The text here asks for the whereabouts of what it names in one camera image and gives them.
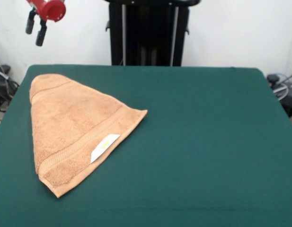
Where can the dark green table cloth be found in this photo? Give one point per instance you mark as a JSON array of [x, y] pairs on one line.
[[207, 165]]

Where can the tan terry towel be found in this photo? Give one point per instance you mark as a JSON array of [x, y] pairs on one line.
[[70, 123]]

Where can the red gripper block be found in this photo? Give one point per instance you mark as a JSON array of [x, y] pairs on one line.
[[53, 10]]

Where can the black vertical column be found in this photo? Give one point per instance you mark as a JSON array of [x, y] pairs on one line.
[[148, 35]]

